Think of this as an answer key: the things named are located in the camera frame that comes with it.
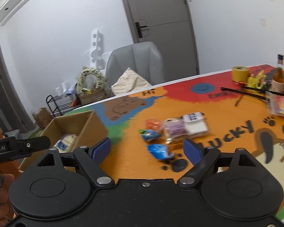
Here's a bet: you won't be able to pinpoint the black door handle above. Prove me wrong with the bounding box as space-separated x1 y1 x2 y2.
135 22 148 38

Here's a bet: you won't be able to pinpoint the black metal rack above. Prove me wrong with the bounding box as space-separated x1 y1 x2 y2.
46 95 77 118

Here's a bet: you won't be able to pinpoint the blue green snack packet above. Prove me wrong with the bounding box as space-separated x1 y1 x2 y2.
138 129 162 142

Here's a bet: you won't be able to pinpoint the grey upholstered chair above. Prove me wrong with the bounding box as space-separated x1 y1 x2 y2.
105 41 165 95

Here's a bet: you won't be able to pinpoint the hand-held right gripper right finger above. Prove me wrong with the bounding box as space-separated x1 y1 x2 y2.
177 138 258 191

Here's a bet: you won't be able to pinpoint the yellow green toy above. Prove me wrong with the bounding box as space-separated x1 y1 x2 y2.
247 72 267 88

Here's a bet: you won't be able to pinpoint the yellow tape roll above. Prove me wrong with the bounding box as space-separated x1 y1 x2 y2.
231 66 249 83

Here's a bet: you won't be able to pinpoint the purple label bread packet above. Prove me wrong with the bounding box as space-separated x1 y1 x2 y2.
162 118 187 139

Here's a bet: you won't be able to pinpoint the small orange snack packet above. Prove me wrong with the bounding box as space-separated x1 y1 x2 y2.
145 119 162 131

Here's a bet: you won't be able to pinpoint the taped cardboard carton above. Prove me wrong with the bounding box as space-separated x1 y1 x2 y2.
79 89 112 106

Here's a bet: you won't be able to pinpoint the cream packet with blue label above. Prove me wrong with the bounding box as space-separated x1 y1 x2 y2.
54 134 79 153

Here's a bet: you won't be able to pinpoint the dark side door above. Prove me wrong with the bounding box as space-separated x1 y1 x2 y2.
0 39 35 135

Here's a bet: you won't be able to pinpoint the white plastic containers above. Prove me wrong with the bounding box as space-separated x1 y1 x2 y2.
55 82 75 96

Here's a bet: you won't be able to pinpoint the green plastic bag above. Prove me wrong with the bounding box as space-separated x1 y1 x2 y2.
30 128 46 138

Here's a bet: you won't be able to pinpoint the white packet with black label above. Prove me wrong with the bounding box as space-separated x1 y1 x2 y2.
182 112 209 136

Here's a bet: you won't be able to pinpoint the grey door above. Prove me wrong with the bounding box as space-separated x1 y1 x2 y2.
117 0 200 76

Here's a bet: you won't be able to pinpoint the brown cardboard box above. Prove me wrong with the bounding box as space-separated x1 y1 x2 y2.
18 110 108 171

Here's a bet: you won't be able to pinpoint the colourful cat table mat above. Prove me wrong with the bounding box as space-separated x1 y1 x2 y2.
64 64 284 220

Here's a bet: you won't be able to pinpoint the brown glass bottle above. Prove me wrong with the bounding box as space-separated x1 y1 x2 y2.
271 54 284 94

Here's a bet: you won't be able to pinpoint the black clothes hanger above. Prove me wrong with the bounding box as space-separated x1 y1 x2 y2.
221 87 284 107

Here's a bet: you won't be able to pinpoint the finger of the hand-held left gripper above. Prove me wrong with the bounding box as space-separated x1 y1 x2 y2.
14 136 51 158

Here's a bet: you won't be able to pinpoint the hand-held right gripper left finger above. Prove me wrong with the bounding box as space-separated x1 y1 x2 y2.
37 137 115 190

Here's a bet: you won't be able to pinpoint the dotted cream cushion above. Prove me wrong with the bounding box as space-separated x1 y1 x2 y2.
111 67 153 96

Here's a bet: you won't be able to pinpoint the white foam board with holes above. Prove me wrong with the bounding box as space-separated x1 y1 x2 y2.
84 30 112 70

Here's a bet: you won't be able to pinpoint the person's left hand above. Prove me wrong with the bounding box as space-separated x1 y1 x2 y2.
0 173 16 227

